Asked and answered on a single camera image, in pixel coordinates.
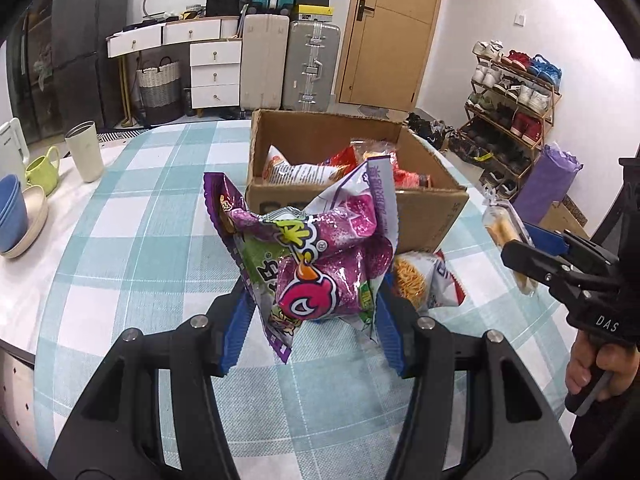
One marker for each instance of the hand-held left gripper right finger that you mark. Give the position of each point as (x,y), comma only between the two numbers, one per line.
(390,335)

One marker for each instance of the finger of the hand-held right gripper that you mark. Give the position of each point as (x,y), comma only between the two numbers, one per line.
(525,257)
(547,240)

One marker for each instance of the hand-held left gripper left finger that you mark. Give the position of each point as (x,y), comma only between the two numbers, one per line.
(232,340)

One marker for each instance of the clear yellow cake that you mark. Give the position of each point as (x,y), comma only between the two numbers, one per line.
(500,225)

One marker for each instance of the large white noodle snack bag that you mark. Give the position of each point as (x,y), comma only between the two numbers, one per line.
(425,280)

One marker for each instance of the purple snack bag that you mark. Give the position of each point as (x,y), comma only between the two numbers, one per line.
(320,260)

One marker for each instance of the brown cardboard box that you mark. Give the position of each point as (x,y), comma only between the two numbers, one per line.
(425,215)

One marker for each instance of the red snack packet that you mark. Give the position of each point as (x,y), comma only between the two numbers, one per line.
(412,177)
(372,155)

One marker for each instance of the small white noodle snack bag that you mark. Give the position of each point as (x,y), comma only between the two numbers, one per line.
(300,172)

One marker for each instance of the person's right forearm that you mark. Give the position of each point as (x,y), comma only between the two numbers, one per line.
(610,430)

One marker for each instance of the person's right hand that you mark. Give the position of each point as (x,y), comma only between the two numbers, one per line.
(612,365)

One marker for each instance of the flat cardboard piece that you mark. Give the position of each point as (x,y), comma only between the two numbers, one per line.
(555,217)

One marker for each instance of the purple yoga mat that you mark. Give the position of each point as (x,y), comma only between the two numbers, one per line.
(545,185)

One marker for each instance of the shoe rack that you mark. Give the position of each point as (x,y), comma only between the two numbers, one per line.
(542,142)

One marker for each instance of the group of assorted shoes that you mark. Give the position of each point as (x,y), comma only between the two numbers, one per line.
(520,125)

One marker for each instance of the checked tablecloth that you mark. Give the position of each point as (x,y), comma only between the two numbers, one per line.
(150,240)

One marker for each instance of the beige bowl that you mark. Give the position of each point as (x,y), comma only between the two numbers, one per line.
(37,220)

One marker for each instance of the striped floor mat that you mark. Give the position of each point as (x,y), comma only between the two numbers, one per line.
(120,135)

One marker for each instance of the beige cup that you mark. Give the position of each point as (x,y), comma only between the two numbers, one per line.
(87,155)

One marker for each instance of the blue bowl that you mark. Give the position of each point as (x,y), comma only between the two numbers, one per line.
(10,200)
(17,237)

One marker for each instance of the green mug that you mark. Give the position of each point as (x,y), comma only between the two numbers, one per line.
(42,172)

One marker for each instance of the wooden door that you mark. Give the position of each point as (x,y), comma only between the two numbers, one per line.
(390,35)

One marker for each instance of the woven laundry basket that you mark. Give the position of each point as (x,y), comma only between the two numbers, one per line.
(157,90)

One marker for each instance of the white drawer cabinet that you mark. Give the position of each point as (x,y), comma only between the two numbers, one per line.
(215,75)

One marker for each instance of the silver suitcase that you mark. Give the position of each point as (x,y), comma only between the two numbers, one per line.
(310,65)

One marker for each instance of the beige suitcase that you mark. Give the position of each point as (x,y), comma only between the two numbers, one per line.
(265,60)

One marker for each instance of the white kettle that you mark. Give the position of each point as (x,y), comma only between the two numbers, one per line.
(12,150)

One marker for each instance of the black yellow box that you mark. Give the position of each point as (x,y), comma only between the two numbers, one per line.
(314,13)

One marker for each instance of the dark glass cabinet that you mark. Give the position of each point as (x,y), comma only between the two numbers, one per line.
(32,75)

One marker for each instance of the dark grey refrigerator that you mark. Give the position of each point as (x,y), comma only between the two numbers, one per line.
(90,35)

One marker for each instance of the white wall switch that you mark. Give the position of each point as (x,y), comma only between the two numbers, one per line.
(520,19)

